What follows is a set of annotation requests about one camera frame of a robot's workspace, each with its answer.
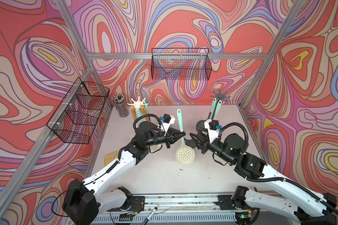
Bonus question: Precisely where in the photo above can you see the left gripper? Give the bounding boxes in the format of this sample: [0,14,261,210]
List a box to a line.
[143,129,185,151]

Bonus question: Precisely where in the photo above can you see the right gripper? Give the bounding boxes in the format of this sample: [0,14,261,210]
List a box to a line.
[190,127,236,165]

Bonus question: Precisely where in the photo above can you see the grey slotted spoon mint handle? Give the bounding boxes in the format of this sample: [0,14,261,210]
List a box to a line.
[196,97,217,136]

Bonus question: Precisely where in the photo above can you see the cream skimmer mint handle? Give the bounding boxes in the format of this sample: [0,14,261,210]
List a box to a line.
[135,108,144,119]
[212,100,222,120]

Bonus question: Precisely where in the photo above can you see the grey skimmer mint handle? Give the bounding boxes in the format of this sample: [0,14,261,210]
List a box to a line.
[143,98,149,114]

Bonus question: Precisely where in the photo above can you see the cream slotted spoon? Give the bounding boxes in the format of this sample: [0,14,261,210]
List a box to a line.
[130,106,137,121]

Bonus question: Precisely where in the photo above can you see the dark grey utensil rack stand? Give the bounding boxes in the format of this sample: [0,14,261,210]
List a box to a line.
[207,89,232,120]

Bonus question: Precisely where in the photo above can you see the mint handle utensil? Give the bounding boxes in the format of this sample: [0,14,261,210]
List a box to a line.
[184,138,197,149]

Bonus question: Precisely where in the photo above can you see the cream skimmer wooden handle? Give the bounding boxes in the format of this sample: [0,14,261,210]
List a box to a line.
[140,105,150,121]

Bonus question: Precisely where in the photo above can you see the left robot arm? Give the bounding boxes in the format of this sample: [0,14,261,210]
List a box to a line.
[62,114,186,225]

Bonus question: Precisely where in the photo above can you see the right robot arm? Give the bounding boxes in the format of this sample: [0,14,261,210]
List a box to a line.
[190,120,338,225]

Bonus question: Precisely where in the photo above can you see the cream utensil rack stand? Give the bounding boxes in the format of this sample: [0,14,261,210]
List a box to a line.
[127,97,144,108]

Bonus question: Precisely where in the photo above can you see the pen holder cup with pens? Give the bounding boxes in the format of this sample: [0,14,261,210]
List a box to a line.
[112,94,129,118]

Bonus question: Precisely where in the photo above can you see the yellow calculator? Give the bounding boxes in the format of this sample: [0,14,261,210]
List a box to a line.
[104,151,118,166]

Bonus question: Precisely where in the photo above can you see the black marker pen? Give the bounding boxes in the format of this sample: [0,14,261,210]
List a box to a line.
[142,207,158,225]

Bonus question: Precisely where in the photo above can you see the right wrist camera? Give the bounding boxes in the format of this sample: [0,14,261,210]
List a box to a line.
[204,119,222,143]

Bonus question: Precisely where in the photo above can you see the black wire basket back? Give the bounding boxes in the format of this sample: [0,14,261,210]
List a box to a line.
[151,47,212,81]

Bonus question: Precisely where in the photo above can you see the black wire basket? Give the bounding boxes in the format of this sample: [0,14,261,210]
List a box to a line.
[47,78,110,144]
[151,47,212,81]

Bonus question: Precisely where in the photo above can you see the black wire basket left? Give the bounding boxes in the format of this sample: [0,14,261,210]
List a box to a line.
[47,78,110,144]

